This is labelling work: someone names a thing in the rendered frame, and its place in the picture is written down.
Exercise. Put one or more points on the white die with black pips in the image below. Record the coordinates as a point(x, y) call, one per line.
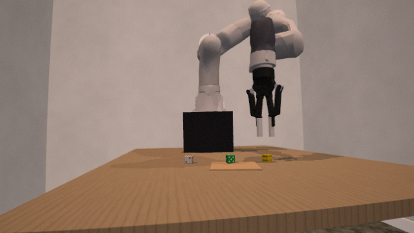
point(188, 159)

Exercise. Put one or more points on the yellow die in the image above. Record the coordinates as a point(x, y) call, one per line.
point(266, 157)

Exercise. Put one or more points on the green die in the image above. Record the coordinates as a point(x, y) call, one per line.
point(230, 158)

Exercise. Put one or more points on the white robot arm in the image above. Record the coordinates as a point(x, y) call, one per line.
point(265, 49)

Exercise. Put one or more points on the orange flat mat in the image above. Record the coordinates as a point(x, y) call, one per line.
point(237, 166)

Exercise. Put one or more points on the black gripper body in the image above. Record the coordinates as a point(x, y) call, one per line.
point(261, 76)

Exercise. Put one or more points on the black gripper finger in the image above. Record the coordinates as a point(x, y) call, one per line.
point(256, 106)
point(273, 109)

